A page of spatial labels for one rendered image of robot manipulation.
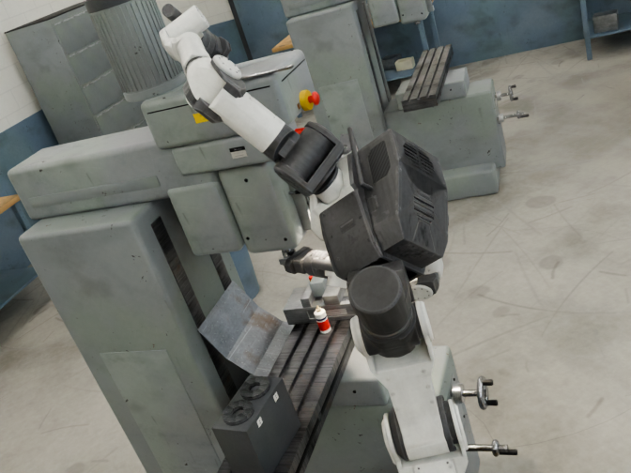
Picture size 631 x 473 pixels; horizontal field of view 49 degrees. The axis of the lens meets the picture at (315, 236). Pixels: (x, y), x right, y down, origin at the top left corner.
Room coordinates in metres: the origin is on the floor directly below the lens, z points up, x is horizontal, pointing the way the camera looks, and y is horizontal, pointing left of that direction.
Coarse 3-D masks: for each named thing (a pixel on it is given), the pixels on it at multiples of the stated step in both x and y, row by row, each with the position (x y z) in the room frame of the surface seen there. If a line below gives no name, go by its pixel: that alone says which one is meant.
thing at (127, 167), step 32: (32, 160) 2.45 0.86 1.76; (64, 160) 2.31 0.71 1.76; (96, 160) 2.25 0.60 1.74; (128, 160) 2.20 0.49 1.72; (160, 160) 2.15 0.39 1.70; (32, 192) 2.39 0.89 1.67; (64, 192) 2.33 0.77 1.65; (96, 192) 2.27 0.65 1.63; (128, 192) 2.22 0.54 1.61; (160, 192) 2.17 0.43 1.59
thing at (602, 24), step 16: (432, 0) 8.02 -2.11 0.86; (432, 16) 8.07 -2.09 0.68; (608, 16) 6.75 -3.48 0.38; (624, 16) 7.09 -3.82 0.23; (592, 32) 6.92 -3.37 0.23; (608, 32) 6.73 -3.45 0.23; (272, 48) 8.26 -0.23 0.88; (288, 48) 8.15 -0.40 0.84; (384, 64) 8.18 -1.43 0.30; (400, 64) 7.90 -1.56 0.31; (416, 64) 7.98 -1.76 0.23; (0, 208) 5.37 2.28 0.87; (16, 208) 5.53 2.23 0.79; (0, 272) 5.75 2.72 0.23; (16, 272) 5.62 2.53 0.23; (32, 272) 5.50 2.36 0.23; (0, 288) 5.38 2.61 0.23; (16, 288) 5.27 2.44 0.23; (0, 304) 5.05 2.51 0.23
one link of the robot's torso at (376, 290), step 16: (352, 272) 1.39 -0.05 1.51; (368, 272) 1.28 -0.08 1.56; (384, 272) 1.27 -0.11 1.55; (400, 272) 1.30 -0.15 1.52; (352, 288) 1.26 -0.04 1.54; (368, 288) 1.25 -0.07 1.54; (384, 288) 1.24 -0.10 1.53; (400, 288) 1.23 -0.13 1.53; (352, 304) 1.24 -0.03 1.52; (368, 304) 1.22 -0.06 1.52; (384, 304) 1.21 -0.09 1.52; (400, 304) 1.22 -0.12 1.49; (368, 320) 1.24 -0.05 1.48; (384, 320) 1.22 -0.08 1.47; (400, 320) 1.25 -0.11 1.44; (384, 336) 1.27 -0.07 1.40
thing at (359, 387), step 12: (348, 360) 2.02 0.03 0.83; (360, 360) 2.00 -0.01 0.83; (348, 372) 1.96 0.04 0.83; (360, 372) 1.94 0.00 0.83; (348, 384) 1.92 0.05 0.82; (360, 384) 1.90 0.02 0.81; (372, 384) 1.88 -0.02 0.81; (336, 396) 1.94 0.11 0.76; (348, 396) 1.92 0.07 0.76; (360, 396) 1.91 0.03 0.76; (372, 396) 1.89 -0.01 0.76; (384, 396) 1.87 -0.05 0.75
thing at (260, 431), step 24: (264, 384) 1.65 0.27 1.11; (240, 408) 1.59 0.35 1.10; (264, 408) 1.57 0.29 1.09; (288, 408) 1.65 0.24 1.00; (216, 432) 1.55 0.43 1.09; (240, 432) 1.50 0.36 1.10; (264, 432) 1.54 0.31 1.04; (288, 432) 1.62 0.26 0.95; (240, 456) 1.52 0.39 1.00; (264, 456) 1.51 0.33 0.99
